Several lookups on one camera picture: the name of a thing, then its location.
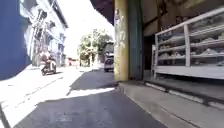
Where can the person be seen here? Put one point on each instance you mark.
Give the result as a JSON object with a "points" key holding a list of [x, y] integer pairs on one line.
{"points": [[46, 57]]}

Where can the green tree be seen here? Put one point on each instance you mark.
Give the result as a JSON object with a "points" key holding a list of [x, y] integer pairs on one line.
{"points": [[95, 43]]}

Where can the raised concrete pavement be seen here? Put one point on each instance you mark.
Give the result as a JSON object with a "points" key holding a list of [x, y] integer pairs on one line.
{"points": [[173, 106]]}

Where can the blue wall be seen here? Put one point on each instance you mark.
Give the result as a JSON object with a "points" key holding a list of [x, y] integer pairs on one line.
{"points": [[11, 36]]}

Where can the grey asphalt road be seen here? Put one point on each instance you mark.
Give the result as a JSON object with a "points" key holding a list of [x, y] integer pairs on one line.
{"points": [[90, 110]]}

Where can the motor scooter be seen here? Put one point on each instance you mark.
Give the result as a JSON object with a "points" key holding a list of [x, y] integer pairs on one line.
{"points": [[49, 67]]}

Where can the building with dark awning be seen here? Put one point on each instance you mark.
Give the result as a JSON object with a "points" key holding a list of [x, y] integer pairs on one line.
{"points": [[156, 20]]}

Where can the pale multi-storey building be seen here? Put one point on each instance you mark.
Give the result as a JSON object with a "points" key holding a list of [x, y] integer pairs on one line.
{"points": [[46, 26]]}

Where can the yellow concrete pillar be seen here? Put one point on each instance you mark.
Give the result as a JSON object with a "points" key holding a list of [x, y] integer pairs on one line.
{"points": [[121, 40]]}

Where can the white display shelf rack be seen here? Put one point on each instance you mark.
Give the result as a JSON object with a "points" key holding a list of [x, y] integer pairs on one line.
{"points": [[188, 50]]}

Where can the parked car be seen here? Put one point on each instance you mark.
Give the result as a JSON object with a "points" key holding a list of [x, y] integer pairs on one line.
{"points": [[109, 62]]}

